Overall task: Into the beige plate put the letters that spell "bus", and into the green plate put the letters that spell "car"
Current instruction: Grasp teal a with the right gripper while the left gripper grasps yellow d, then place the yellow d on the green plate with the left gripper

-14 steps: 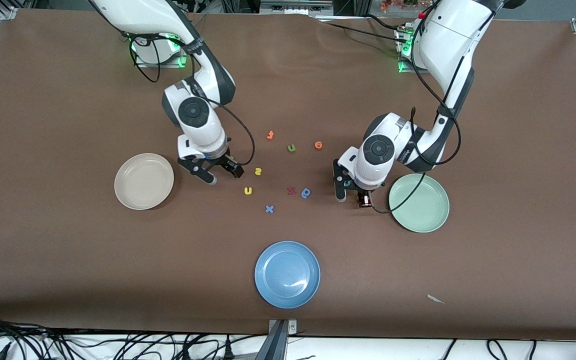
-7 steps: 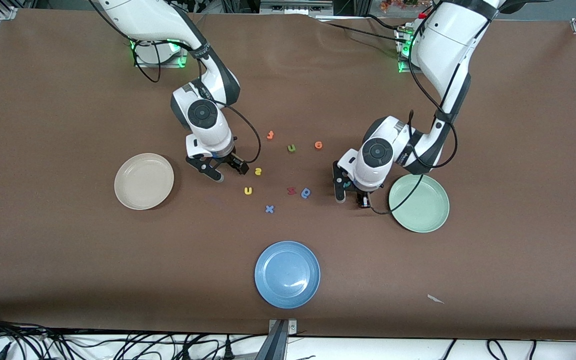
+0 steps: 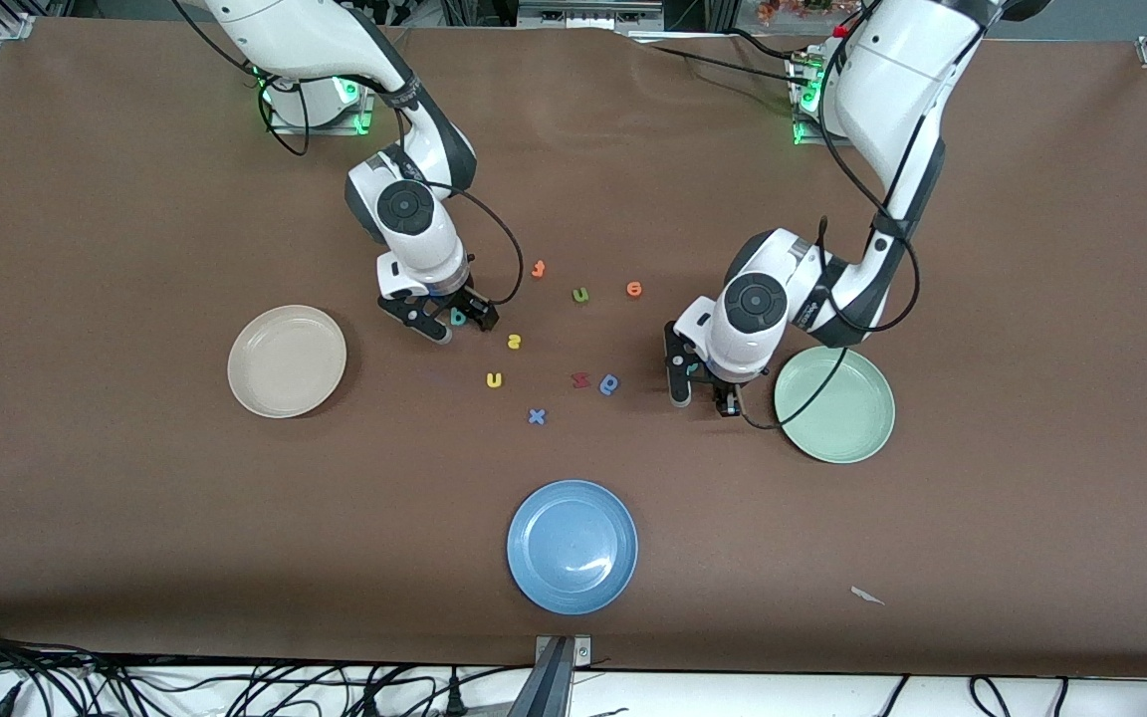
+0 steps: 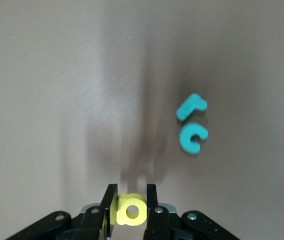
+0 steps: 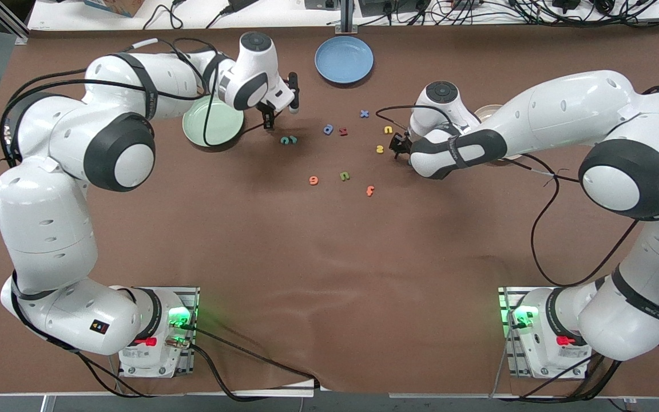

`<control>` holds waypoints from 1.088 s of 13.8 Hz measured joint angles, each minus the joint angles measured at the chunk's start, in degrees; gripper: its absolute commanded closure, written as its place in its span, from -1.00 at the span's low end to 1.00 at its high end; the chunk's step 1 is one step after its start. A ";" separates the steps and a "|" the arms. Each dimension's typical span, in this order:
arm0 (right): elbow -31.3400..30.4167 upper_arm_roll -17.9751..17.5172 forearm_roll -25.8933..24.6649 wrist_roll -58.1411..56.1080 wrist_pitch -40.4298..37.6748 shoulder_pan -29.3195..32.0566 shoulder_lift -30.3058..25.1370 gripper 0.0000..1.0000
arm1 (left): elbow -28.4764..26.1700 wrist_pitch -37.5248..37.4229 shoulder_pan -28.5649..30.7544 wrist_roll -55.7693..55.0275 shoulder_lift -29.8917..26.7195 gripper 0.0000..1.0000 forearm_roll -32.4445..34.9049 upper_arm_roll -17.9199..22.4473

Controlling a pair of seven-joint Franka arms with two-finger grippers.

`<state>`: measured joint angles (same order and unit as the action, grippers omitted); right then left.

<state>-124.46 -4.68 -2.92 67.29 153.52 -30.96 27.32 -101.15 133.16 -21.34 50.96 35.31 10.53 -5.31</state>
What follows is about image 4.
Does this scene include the teal foam letter c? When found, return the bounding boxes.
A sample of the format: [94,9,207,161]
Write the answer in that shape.
[178,122,209,154]

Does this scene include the teal foam letter r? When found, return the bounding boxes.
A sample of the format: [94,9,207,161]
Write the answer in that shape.
[176,92,209,122]

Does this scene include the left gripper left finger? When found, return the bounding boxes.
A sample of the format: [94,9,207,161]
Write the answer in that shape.
[6,184,119,240]

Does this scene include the yellow foam letter a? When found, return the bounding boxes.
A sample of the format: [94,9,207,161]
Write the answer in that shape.
[116,192,148,227]

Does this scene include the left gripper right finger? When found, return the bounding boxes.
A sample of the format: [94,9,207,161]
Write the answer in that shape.
[143,184,240,240]

